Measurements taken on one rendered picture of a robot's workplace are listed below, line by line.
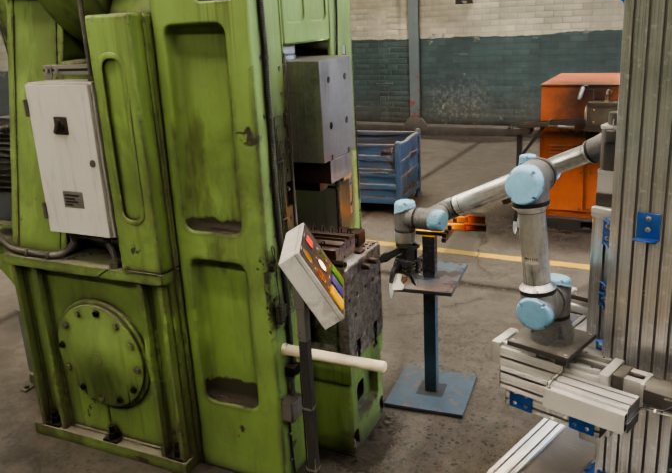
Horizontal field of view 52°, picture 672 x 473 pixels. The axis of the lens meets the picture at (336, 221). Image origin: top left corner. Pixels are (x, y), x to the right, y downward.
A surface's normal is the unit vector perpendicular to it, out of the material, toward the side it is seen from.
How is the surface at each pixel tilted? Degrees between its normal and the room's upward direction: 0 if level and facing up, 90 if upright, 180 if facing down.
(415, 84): 90
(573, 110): 90
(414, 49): 90
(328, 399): 90
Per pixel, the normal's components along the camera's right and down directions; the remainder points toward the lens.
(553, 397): -0.68, 0.25
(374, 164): -0.37, 0.28
